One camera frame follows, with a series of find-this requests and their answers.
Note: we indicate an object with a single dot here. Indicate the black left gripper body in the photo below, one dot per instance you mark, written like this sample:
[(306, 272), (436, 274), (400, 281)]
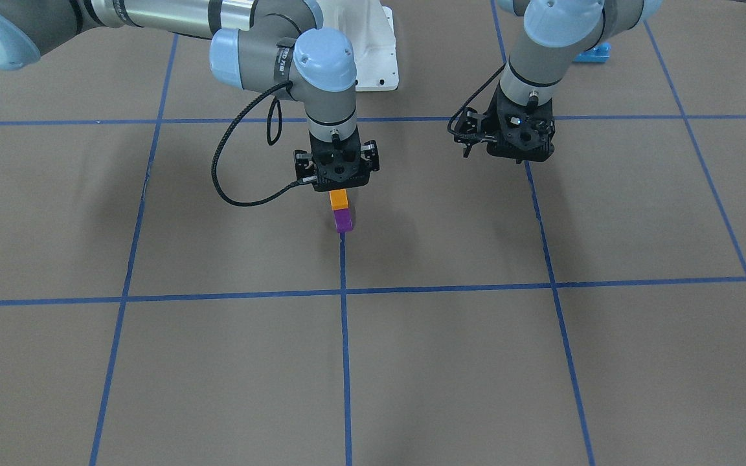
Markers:
[(473, 125)]

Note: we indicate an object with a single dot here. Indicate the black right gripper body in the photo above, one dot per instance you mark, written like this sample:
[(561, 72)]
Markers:
[(301, 160)]

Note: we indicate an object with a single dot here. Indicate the orange trapezoid block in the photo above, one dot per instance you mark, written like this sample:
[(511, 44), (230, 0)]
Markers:
[(339, 199)]

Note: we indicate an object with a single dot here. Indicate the purple trapezoid block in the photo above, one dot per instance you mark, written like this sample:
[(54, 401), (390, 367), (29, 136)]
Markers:
[(344, 220)]

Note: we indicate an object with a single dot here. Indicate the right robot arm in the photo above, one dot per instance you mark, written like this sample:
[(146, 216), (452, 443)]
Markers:
[(279, 48)]

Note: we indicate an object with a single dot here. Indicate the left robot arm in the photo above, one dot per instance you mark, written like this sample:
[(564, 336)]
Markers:
[(553, 33)]

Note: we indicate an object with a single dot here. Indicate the long blue block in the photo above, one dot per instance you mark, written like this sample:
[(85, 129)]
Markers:
[(599, 54)]

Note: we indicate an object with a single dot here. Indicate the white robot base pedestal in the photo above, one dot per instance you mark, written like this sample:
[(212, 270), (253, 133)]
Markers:
[(369, 25)]

